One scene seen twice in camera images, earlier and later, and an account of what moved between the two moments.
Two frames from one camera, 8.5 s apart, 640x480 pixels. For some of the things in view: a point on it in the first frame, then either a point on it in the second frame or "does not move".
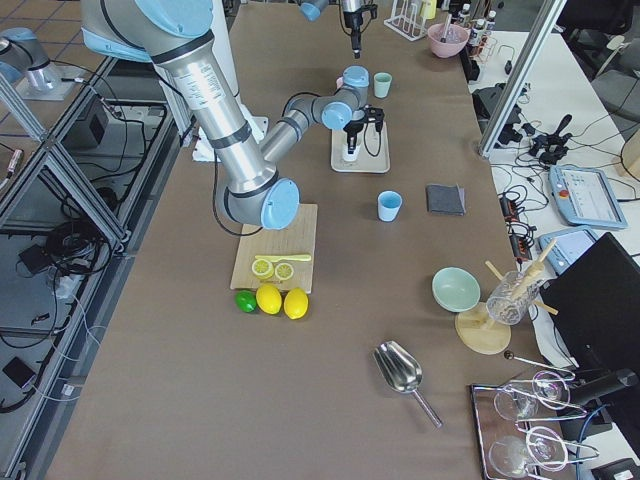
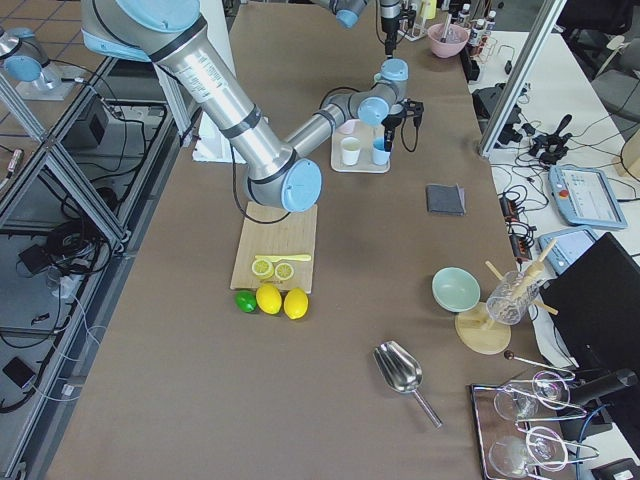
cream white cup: [354, 156] does not move
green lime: [246, 300] does not move
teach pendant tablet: [585, 197] does not move
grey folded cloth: [446, 200] does not move
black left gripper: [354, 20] → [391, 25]
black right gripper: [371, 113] → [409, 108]
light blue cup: [388, 203] → [379, 154]
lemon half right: [283, 271] does not move
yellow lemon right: [295, 303] does not move
